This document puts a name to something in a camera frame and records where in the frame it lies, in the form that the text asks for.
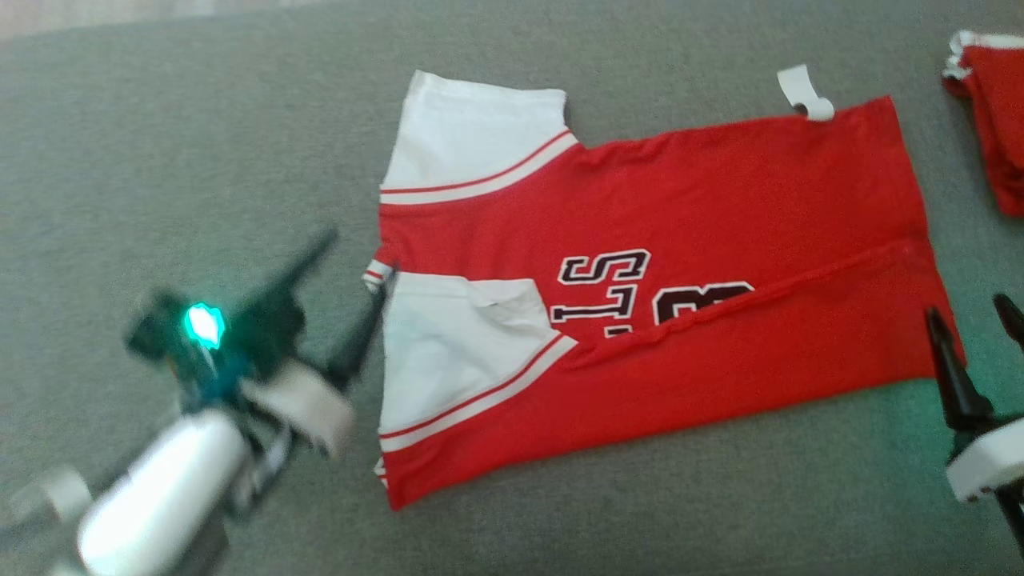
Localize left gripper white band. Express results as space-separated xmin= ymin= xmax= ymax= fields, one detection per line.
xmin=229 ymin=227 xmax=398 ymax=460

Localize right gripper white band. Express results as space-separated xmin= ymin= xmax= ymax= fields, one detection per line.
xmin=924 ymin=293 xmax=1024 ymax=506

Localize red shorts with white stripes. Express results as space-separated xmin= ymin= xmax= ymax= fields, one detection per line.
xmin=941 ymin=30 xmax=1024 ymax=218

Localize red and white jersey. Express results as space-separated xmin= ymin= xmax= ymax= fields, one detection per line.
xmin=362 ymin=64 xmax=967 ymax=513

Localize grey fabric sofa seat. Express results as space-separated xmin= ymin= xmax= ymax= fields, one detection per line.
xmin=0 ymin=0 xmax=1024 ymax=576

